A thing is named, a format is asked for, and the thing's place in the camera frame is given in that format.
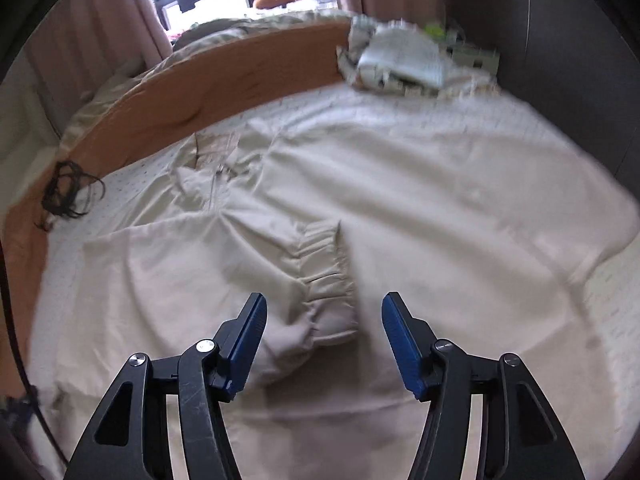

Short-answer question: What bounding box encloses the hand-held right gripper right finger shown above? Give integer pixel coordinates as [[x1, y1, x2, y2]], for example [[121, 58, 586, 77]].
[[381, 291, 586, 480]]

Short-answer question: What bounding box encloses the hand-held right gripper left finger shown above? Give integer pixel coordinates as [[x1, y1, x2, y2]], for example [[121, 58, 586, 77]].
[[65, 292, 268, 480]]

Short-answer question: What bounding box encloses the beige jacket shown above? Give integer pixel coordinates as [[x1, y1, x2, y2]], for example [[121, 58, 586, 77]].
[[45, 105, 640, 480]]

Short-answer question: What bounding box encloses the crumpled pale clothes pile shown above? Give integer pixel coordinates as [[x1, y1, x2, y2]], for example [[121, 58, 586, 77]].
[[336, 15, 501, 96]]

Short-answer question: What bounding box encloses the floral bed sheet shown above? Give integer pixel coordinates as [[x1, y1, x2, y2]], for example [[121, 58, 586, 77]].
[[20, 80, 640, 480]]

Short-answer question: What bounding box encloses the orange bed board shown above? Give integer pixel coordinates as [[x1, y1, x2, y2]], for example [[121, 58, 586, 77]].
[[0, 17, 353, 396]]

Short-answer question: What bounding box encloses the green and white box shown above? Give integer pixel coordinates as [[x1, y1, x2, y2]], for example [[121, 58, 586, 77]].
[[425, 19, 501, 73]]

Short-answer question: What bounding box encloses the black tangled cord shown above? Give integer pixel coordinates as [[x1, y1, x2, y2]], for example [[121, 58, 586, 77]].
[[40, 160, 107, 231]]

